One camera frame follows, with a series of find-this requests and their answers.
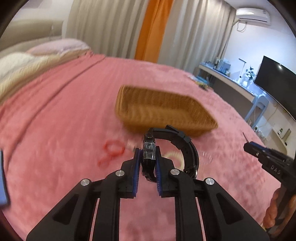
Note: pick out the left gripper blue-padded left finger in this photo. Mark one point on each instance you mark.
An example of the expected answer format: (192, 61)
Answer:
(90, 211)

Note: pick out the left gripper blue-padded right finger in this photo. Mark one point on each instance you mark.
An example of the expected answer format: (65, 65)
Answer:
(203, 209)

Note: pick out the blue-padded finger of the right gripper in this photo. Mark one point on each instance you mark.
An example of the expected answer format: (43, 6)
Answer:
(266, 154)

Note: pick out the black smart watch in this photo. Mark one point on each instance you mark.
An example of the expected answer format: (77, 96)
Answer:
(182, 151)

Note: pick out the right hand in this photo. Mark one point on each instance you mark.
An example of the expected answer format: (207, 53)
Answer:
(272, 211)

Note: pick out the white chair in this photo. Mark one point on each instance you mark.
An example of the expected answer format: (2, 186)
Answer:
(257, 110)

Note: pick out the white desk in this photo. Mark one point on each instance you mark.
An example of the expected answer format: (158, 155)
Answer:
(229, 90)

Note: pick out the smartphone with blue screen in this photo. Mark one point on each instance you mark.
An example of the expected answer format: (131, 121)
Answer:
(4, 195)

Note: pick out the black television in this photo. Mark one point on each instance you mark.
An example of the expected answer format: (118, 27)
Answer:
(279, 82)

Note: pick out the white vase with flowers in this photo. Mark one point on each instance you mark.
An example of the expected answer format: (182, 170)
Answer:
(248, 77)

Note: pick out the white desk lamp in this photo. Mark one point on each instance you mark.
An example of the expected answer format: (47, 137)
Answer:
(244, 62)

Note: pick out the pink fleece blanket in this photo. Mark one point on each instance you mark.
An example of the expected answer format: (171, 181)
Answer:
(53, 131)

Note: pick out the small items on bed edge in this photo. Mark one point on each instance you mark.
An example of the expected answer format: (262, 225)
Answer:
(201, 82)

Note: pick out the books on desk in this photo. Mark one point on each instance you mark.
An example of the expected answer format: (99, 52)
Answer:
(222, 65)

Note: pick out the brown wicker basket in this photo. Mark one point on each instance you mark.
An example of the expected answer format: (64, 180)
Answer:
(141, 108)

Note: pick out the white air conditioner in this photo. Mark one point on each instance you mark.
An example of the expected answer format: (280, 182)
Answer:
(253, 15)

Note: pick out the beige quilt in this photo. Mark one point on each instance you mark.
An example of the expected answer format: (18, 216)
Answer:
(26, 74)

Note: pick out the beige curtain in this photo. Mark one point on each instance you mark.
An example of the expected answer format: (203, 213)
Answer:
(196, 31)

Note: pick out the white dotted pillow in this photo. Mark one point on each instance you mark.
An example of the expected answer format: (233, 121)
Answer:
(15, 61)

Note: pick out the pink pillow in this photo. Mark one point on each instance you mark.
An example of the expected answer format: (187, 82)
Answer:
(59, 47)

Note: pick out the orange curtain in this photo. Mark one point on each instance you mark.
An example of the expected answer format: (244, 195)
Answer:
(153, 29)

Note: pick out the beige padded headboard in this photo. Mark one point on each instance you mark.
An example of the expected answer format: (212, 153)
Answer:
(21, 35)

